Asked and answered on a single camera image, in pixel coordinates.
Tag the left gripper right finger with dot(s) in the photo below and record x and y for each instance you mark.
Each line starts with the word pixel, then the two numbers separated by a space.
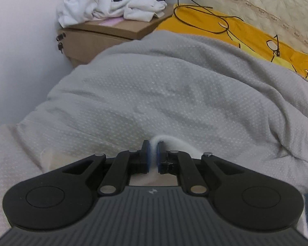
pixel 181 165

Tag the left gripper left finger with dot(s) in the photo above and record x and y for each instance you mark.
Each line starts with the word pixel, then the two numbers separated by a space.
pixel 124 165

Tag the white striped fleece sweater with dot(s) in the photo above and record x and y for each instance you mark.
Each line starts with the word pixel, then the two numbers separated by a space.
pixel 173 143

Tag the white clothes pile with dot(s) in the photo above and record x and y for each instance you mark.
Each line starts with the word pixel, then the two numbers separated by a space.
pixel 73 12

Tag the grey bed duvet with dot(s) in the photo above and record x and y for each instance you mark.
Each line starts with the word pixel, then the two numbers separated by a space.
pixel 206 92

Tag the cardboard box nightstand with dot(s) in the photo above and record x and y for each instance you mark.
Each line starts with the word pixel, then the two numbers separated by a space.
pixel 82 42

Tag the yellow pillow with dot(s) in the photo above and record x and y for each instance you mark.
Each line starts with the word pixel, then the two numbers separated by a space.
pixel 203 21

